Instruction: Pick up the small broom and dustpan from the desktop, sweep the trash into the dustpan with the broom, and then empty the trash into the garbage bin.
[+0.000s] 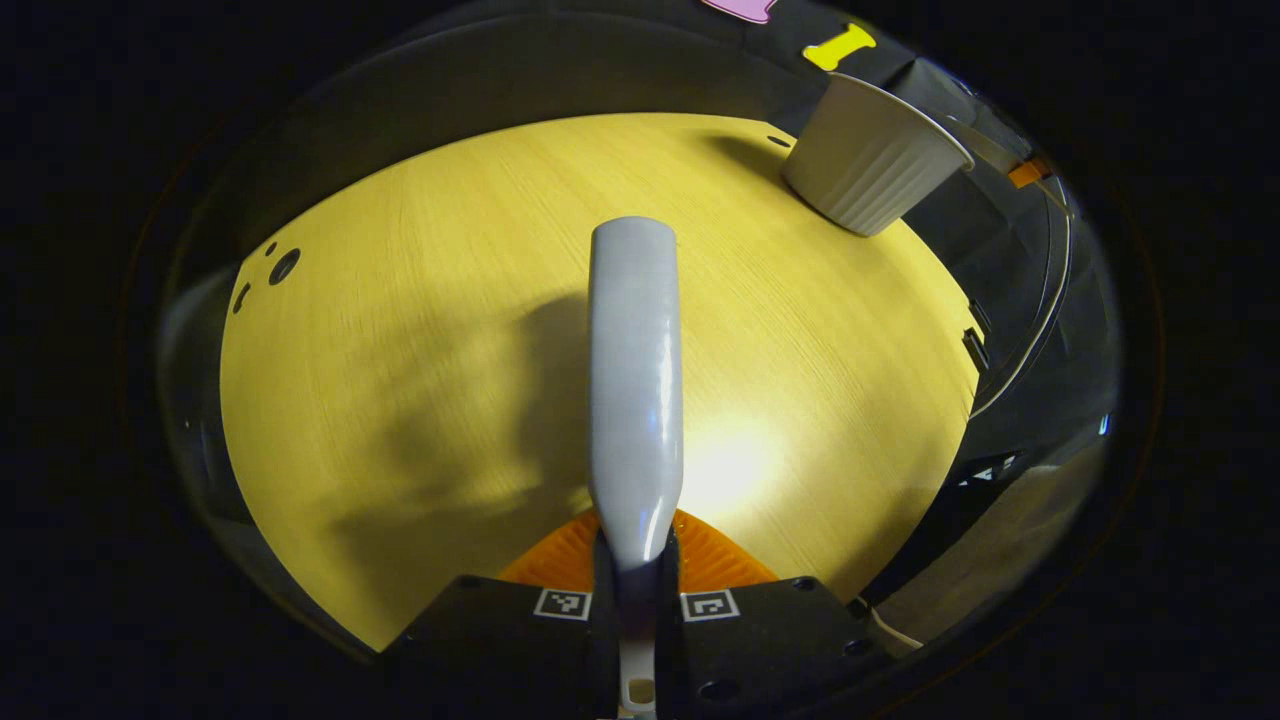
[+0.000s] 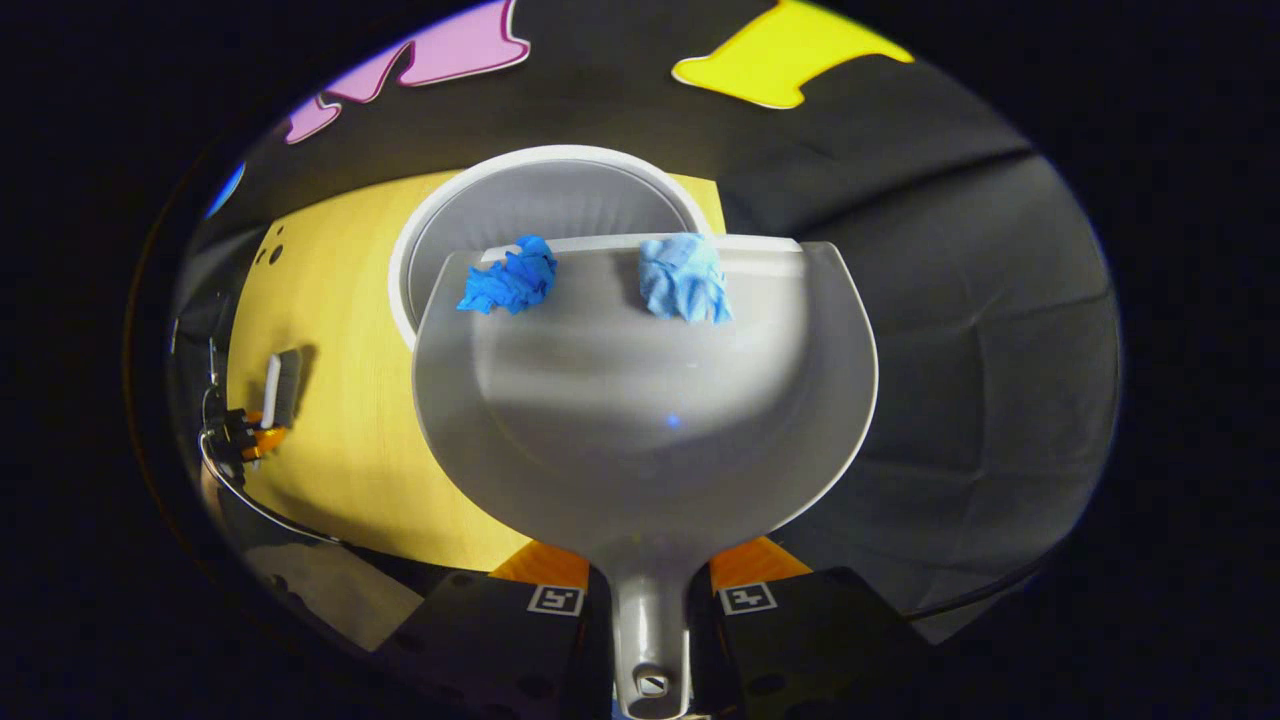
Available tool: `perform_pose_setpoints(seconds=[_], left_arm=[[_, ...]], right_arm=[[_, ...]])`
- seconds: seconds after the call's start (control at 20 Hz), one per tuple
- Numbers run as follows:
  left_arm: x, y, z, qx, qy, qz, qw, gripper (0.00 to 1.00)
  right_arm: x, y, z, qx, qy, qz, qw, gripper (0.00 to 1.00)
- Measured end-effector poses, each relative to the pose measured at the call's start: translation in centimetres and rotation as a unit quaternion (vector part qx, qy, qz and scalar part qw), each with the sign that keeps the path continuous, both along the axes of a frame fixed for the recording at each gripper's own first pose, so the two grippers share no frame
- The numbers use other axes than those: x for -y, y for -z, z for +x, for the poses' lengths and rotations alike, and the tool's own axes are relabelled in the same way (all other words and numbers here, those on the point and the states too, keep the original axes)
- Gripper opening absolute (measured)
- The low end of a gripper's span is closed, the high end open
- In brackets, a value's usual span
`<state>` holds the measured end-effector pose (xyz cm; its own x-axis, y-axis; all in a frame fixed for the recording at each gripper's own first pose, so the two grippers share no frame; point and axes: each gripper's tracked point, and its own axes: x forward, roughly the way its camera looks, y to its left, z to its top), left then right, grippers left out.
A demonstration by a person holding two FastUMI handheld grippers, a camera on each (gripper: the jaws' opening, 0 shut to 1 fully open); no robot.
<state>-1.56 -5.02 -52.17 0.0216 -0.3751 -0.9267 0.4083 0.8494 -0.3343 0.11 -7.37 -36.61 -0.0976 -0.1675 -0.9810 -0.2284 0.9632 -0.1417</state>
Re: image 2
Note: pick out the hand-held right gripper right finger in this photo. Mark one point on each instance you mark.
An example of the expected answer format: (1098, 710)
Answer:
(800, 640)

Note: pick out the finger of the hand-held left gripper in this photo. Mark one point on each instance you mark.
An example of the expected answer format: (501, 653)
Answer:
(268, 440)

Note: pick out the yellow wooden desktop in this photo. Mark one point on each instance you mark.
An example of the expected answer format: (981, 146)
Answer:
(340, 380)

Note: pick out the light blue paper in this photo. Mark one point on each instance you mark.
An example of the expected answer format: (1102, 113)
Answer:
(685, 280)

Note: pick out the small grey broom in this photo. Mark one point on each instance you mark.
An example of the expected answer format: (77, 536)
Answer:
(282, 385)

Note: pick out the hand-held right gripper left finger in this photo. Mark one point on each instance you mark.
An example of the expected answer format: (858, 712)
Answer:
(500, 640)

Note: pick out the grey dustpan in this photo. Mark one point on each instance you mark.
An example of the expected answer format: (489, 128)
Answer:
(650, 420)

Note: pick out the white garbage bin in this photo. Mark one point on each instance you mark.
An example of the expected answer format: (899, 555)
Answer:
(560, 200)

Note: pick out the dark blue paper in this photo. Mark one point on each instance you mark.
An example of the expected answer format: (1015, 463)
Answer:
(510, 280)

